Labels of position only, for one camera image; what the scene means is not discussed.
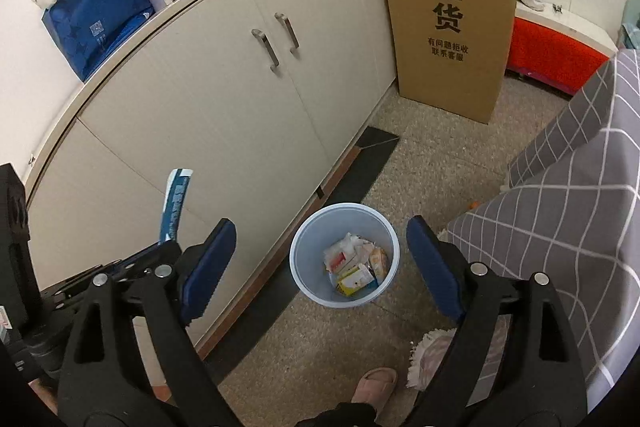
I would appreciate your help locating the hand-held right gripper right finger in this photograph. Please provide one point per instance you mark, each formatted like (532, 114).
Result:
(430, 267)

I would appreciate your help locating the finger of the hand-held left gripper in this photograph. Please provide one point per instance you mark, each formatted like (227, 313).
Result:
(62, 297)
(145, 257)

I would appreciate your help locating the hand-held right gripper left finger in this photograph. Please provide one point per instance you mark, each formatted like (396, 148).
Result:
(210, 267)

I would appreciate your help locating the blue white snack packet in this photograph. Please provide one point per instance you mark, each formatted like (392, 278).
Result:
(175, 207)

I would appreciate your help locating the light blue waste bin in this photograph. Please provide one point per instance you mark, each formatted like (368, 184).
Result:
(310, 257)

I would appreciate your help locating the orange snack packet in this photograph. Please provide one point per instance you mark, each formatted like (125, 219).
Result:
(378, 261)

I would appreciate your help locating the yellow white small box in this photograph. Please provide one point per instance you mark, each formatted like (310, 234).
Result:
(355, 279)

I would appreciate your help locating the crumpled white wrapper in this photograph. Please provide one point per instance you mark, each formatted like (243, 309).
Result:
(345, 252)

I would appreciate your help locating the pink fringed mop head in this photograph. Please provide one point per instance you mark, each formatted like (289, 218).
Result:
(435, 354)

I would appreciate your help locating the pink slipper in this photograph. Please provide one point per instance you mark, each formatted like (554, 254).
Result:
(375, 384)

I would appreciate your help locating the beige curved cabinet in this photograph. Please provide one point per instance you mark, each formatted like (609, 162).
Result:
(200, 117)

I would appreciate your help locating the grey checked tablecloth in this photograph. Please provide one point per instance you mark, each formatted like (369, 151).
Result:
(575, 207)

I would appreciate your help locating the person's black trouser leg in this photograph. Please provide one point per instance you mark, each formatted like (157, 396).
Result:
(340, 414)

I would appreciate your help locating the blue printed bag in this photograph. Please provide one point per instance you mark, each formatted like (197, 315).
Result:
(95, 22)

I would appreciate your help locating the red platform base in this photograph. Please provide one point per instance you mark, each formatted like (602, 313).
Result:
(545, 52)

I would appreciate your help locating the large printed cardboard box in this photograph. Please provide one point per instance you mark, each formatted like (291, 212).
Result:
(450, 7)

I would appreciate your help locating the white platform board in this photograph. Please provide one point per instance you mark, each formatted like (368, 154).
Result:
(575, 24)

